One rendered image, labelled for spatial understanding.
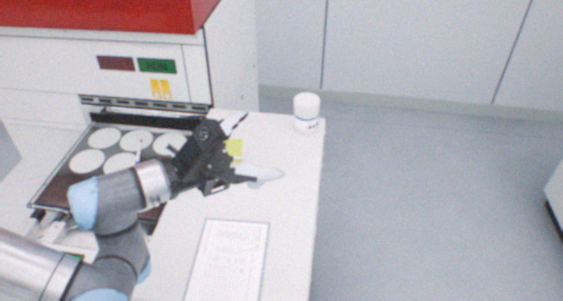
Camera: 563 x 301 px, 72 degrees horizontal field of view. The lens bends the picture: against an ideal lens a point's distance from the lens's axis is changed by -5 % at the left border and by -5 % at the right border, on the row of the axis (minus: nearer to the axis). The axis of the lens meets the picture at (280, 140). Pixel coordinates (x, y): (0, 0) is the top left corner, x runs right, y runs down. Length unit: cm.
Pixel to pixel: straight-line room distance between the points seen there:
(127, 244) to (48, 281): 14
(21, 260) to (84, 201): 12
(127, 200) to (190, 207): 31
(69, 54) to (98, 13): 24
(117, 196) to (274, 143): 54
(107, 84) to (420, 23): 195
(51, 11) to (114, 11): 19
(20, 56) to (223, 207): 84
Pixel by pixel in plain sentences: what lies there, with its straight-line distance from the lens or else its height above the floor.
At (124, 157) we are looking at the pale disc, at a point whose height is 90.
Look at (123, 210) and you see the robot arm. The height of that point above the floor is 119.
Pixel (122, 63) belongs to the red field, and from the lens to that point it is 127.
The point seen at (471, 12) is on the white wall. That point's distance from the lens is 274.
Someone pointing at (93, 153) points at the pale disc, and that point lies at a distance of 129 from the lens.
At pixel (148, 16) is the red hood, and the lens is 110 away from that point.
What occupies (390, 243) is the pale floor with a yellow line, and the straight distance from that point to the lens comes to 213.
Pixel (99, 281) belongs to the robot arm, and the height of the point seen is 119.
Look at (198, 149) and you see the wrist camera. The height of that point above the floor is 125.
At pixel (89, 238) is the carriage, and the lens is 109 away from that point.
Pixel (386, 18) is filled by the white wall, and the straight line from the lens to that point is 267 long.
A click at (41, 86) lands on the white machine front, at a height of 99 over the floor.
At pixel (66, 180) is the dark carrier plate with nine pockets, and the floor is 90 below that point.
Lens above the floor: 168
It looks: 40 degrees down
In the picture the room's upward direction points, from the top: straight up
